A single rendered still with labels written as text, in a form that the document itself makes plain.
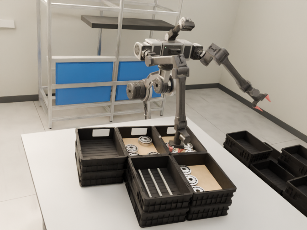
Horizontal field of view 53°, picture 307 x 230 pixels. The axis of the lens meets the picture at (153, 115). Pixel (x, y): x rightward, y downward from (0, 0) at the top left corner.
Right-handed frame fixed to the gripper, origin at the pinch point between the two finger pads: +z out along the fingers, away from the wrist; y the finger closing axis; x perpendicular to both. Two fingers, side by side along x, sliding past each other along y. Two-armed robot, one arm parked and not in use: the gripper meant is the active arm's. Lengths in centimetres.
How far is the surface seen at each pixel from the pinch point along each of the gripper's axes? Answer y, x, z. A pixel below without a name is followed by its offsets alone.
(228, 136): 87, 70, 24
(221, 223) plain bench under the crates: 20, -52, 16
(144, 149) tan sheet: -19.4, 11.5, 5.1
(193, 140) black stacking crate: 19.6, 14.2, -3.1
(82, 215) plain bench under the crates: -64, -38, 20
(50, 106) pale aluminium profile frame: -95, 182, 60
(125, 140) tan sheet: -31.4, 24.1, 5.7
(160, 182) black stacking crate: -16.4, -26.5, 5.0
